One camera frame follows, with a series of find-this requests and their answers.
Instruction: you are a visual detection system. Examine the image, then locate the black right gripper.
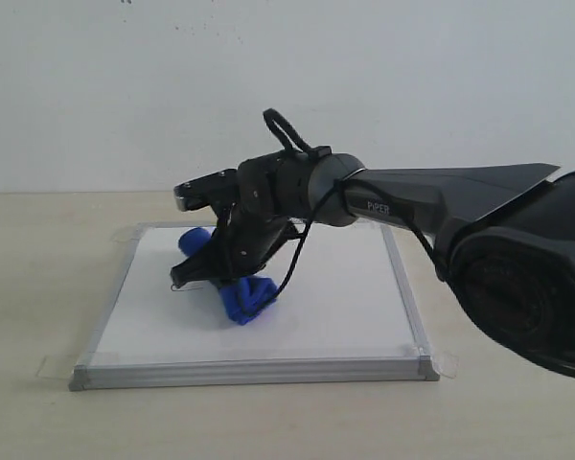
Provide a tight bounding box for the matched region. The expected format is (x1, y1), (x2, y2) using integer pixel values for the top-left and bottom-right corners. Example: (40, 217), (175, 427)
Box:
(170, 155), (290, 288)

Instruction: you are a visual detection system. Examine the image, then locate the blue cloth eraser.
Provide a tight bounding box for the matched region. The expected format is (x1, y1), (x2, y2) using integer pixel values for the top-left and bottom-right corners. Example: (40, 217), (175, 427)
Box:
(178, 227), (278, 326)

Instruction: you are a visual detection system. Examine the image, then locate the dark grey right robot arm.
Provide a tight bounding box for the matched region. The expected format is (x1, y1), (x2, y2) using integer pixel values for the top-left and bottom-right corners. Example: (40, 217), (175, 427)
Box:
(171, 148), (575, 379)

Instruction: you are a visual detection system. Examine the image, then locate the clear tape back left corner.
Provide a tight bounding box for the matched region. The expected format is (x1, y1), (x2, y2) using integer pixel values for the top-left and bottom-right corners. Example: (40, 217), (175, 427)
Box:
(109, 227), (141, 243)

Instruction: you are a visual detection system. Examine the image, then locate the clear tape corner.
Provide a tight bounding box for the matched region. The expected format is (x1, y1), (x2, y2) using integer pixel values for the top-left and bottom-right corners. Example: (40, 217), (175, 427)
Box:
(34, 354), (79, 381)
(109, 227), (141, 243)
(430, 352), (459, 380)

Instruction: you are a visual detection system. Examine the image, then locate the clear tape front left corner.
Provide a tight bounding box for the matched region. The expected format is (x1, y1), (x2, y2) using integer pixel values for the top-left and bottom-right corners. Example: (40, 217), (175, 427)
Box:
(34, 354), (79, 381)

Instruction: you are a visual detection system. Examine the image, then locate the clear tape front right corner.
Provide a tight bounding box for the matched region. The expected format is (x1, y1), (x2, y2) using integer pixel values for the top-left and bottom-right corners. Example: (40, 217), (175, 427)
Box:
(430, 352), (459, 380)

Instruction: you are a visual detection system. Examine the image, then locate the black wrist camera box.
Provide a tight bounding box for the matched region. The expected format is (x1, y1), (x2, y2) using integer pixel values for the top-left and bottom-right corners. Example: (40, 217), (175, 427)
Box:
(173, 169), (239, 214)

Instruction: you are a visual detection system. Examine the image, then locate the white board with aluminium frame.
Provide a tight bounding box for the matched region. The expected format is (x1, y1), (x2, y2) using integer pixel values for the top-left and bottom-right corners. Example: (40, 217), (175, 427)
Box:
(69, 221), (439, 391)

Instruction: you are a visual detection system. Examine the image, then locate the black braided cable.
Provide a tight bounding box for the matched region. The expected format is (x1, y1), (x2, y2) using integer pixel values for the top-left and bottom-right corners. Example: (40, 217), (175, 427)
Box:
(219, 108), (445, 317)

